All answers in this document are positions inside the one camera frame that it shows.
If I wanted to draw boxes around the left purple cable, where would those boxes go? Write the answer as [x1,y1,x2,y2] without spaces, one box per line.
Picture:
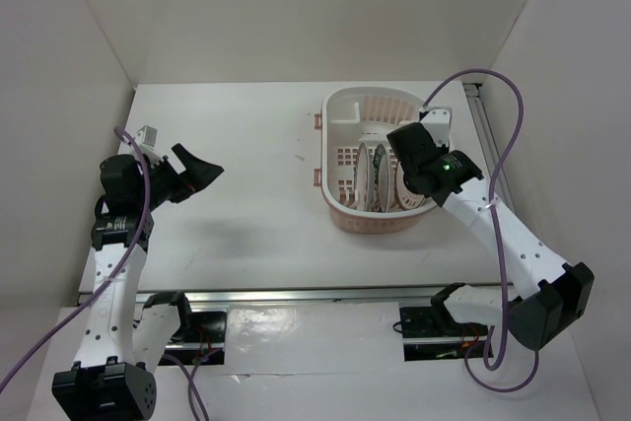
[0,125,211,420]

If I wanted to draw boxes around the plate with red characters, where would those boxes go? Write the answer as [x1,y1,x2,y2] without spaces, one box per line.
[354,143,375,212]

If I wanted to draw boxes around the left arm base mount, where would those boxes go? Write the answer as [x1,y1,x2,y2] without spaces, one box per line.
[166,311,228,365]

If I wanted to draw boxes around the white and pink dish rack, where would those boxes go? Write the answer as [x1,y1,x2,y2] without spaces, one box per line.
[315,86,437,235]

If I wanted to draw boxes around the green rimmed white plate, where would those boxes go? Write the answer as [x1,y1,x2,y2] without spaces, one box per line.
[373,143,394,213]

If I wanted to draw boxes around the aluminium rail right side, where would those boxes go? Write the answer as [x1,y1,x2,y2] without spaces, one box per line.
[462,83,515,211]

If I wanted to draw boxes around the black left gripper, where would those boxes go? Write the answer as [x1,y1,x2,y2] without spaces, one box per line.
[135,143,222,210]

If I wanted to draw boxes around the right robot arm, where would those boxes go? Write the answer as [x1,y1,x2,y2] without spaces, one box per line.
[387,122,595,350]

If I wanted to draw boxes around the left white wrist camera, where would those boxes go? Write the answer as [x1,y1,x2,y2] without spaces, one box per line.
[133,125,163,168]

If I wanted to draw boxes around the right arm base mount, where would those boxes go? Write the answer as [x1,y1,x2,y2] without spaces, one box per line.
[392,306,488,362]

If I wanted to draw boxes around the aluminium rail front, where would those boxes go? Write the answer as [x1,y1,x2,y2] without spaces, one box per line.
[76,281,517,307]

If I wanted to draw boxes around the aluminium rail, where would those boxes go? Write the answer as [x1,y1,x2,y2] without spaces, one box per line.
[76,281,517,307]
[462,83,515,211]

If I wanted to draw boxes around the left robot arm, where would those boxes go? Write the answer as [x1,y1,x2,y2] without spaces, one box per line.
[51,144,224,420]

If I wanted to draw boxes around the plate with orange sunburst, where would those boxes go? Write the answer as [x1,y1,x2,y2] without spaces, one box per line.
[393,161,426,211]

